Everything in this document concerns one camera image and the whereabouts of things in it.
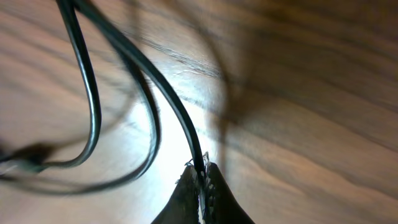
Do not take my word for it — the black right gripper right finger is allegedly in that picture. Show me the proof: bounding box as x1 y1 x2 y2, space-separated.
205 162 254 224

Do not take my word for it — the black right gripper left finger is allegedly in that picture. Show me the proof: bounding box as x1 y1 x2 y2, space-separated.
152 166 199 224

